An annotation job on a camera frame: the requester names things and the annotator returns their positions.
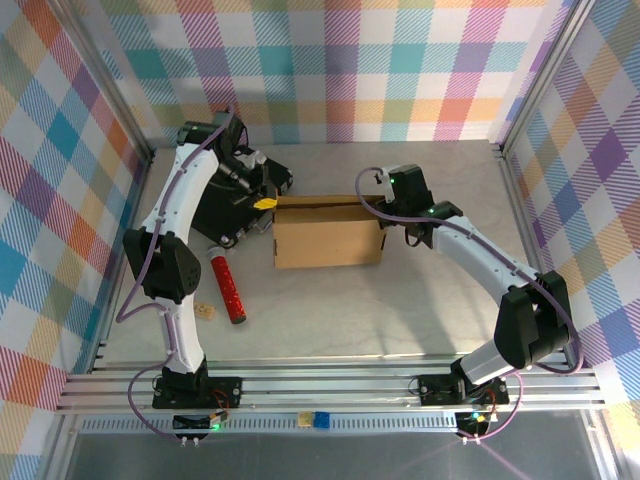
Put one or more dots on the brown cardboard box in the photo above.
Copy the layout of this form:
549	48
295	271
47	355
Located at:
325	240

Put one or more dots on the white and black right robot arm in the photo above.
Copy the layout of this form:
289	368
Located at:
475	250

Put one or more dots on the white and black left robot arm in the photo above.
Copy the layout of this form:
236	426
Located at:
185	190

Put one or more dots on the black hard case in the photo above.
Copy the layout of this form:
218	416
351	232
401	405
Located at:
225	215

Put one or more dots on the red glitter tube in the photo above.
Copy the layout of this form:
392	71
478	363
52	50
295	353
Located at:
229	285

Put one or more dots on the small wooden block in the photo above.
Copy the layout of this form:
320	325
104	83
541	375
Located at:
202	310

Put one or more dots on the small tan block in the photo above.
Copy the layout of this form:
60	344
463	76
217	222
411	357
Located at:
304	419

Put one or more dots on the small blue block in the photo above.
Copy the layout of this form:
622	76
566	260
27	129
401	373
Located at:
322	420

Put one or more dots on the grey metal plate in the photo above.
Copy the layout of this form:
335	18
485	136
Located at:
325	460

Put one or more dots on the aluminium side rail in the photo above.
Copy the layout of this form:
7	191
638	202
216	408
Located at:
517	200
141	190

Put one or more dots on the aluminium frame post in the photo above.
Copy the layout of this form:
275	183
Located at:
545	75
100	80

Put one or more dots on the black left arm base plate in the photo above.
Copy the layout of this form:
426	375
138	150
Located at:
225	390

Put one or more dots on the aluminium frame beam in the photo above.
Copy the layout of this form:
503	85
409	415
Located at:
325	390

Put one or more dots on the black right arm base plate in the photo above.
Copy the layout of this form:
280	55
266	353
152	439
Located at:
435	390

